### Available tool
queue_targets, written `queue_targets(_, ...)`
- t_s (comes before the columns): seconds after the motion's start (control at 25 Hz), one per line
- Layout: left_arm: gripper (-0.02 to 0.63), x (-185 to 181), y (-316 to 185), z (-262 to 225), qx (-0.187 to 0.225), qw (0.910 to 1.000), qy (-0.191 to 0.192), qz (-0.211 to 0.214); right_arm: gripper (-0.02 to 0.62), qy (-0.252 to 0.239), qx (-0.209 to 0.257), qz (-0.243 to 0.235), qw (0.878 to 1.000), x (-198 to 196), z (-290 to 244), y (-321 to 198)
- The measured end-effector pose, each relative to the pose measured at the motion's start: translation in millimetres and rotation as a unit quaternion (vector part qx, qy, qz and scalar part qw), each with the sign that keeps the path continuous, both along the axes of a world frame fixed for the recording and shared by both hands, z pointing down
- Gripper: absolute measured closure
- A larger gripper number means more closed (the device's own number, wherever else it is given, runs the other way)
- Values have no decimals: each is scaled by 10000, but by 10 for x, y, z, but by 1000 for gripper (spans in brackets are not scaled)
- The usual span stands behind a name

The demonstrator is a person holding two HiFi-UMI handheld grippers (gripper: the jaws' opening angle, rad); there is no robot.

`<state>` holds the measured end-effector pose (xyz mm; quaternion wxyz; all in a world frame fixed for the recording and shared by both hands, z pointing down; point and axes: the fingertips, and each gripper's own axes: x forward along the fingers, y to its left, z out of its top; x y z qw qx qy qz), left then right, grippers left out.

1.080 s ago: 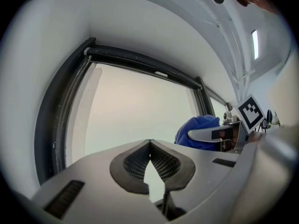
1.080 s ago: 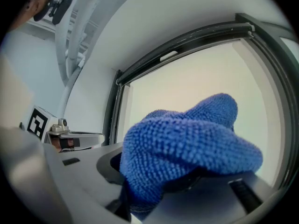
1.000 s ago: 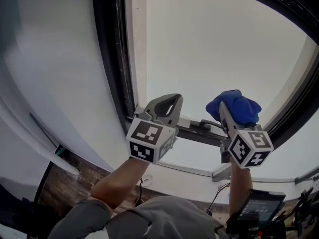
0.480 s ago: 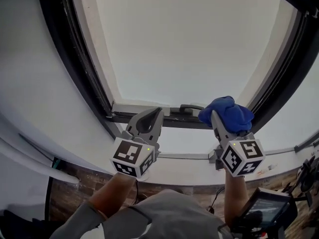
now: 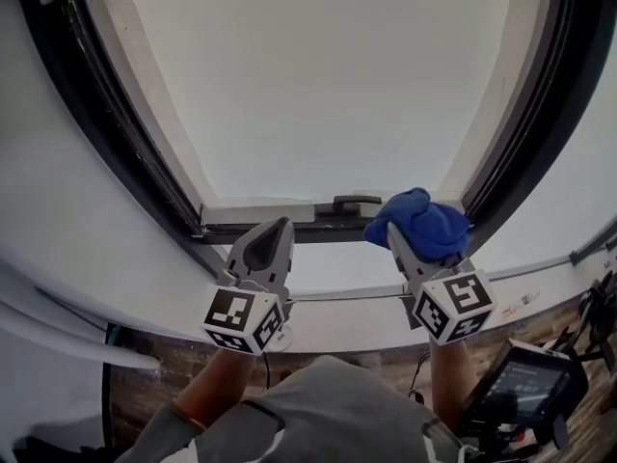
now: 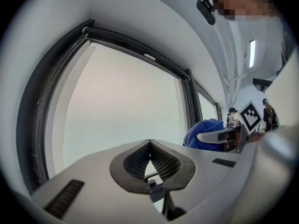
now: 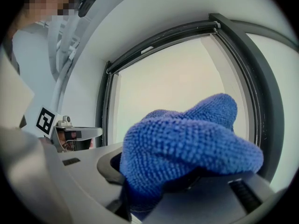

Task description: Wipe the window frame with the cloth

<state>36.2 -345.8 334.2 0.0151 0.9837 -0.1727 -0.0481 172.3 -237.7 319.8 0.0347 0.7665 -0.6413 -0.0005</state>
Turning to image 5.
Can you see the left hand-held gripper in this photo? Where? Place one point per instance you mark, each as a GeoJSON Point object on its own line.
{"type": "Point", "coordinates": [241, 316]}

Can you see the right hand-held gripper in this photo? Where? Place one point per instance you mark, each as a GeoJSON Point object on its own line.
{"type": "Point", "coordinates": [453, 307]}

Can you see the blue cleaning cloth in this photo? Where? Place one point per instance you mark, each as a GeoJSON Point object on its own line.
{"type": "Point", "coordinates": [429, 229]}

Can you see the person's right forearm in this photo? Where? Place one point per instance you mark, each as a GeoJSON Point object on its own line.
{"type": "Point", "coordinates": [448, 384]}

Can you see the person's left forearm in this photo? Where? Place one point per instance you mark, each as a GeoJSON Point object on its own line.
{"type": "Point", "coordinates": [217, 384]}

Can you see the white bottle red label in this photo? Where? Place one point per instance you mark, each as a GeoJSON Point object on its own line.
{"type": "Point", "coordinates": [512, 311]}

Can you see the white plastic bottle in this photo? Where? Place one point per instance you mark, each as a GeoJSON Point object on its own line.
{"type": "Point", "coordinates": [530, 299]}

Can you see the black chest monitor screen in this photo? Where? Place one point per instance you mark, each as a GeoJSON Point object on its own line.
{"type": "Point", "coordinates": [525, 384]}

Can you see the broom with teal head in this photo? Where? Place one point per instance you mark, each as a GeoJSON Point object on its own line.
{"type": "Point", "coordinates": [113, 335]}

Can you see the person's grey shirt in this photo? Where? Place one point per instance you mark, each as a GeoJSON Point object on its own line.
{"type": "Point", "coordinates": [337, 413]}

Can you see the white vertical pipe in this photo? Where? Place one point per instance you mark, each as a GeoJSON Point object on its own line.
{"type": "Point", "coordinates": [96, 352]}

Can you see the black monitor mount rig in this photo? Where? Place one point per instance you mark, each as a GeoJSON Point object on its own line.
{"type": "Point", "coordinates": [506, 442]}

